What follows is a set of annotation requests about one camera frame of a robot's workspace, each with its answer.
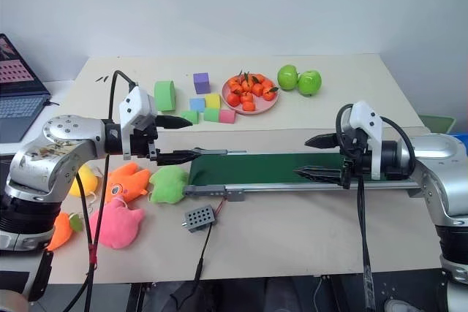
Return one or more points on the green plastic bin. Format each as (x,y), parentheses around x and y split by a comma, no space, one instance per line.
(437,122)

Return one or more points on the blue foam block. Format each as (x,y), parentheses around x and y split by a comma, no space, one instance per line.
(197,105)

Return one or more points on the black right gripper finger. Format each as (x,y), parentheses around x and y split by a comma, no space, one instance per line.
(323,141)
(321,175)

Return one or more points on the plush carrot toy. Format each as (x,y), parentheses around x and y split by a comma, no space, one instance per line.
(62,231)

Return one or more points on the yellow foam block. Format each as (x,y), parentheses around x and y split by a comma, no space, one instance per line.
(213,101)

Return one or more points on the grey perforated controller box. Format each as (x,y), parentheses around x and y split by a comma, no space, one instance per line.
(199,218)

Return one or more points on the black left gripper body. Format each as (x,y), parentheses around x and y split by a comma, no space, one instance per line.
(143,142)

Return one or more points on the pink foam block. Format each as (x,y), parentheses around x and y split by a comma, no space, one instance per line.
(227,116)

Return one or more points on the green apple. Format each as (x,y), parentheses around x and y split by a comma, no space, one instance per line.
(287,77)
(310,83)

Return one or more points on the purple foam cube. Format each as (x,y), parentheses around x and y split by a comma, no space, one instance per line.
(201,83)

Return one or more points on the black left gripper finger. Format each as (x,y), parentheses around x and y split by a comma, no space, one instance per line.
(173,122)
(177,156)

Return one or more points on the grey shoe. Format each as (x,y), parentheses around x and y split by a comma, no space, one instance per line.
(398,306)

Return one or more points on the pink plush toy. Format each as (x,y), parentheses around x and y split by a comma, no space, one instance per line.
(115,226)

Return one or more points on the green foam block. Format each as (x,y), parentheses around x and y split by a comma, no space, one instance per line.
(190,117)
(211,115)

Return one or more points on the small orange tangerine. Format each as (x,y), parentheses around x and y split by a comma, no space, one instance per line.
(258,79)
(234,98)
(270,95)
(246,87)
(246,97)
(234,83)
(258,90)
(269,84)
(249,106)

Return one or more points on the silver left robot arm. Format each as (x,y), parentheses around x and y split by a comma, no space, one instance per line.
(62,144)

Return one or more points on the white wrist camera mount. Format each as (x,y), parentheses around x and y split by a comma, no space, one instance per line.
(365,118)
(137,105)

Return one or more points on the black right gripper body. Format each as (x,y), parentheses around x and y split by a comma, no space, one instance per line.
(356,145)

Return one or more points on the pink plate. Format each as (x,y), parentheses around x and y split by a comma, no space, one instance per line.
(263,105)

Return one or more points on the green plush toy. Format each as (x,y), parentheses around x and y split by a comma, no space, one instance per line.
(168,184)

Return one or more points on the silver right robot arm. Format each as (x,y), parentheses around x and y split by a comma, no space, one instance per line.
(435,166)

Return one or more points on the green conveyor belt unit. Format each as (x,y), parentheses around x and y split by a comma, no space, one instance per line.
(256,167)

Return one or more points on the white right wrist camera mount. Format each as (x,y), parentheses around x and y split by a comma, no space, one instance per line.
(365,118)

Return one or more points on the blue plastic bin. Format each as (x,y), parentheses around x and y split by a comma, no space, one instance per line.
(459,136)

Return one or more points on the dark blue laptop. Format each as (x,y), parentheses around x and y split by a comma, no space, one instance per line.
(18,85)

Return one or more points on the yellow plush toy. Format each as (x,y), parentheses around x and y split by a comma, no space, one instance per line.
(86,182)

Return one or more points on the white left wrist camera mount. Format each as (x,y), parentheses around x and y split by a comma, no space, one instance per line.
(137,105)

